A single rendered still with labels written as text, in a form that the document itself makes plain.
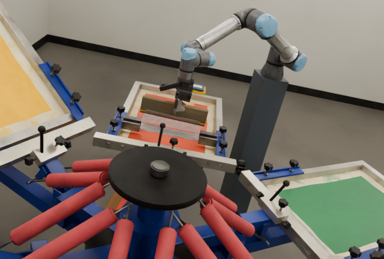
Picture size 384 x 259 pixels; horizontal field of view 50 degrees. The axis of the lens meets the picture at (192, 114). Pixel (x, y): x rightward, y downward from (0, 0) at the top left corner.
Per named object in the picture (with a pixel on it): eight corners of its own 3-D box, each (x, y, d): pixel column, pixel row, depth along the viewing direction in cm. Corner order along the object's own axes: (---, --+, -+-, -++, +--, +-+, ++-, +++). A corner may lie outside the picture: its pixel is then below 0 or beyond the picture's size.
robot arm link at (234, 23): (246, -1, 232) (176, 42, 219) (259, 4, 225) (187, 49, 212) (249, 16, 240) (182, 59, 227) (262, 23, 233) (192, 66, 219)
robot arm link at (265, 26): (295, 52, 262) (254, 4, 222) (312, 61, 251) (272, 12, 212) (283, 67, 262) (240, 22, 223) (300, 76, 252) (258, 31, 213)
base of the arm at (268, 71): (277, 72, 277) (281, 58, 273) (286, 81, 265) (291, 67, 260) (256, 70, 273) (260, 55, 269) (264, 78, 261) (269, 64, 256)
